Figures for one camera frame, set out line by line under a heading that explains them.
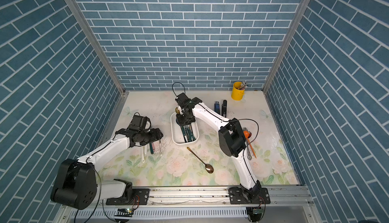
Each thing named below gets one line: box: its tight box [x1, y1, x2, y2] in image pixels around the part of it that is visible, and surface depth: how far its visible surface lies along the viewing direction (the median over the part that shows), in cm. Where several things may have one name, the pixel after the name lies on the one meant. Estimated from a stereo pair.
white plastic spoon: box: [140, 145, 145, 164], surface depth 88 cm
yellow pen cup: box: [230, 81, 245, 101], surface depth 112 cm
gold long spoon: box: [186, 146, 215, 174], surface depth 85 cm
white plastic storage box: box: [170, 112, 200, 146], surface depth 98 cm
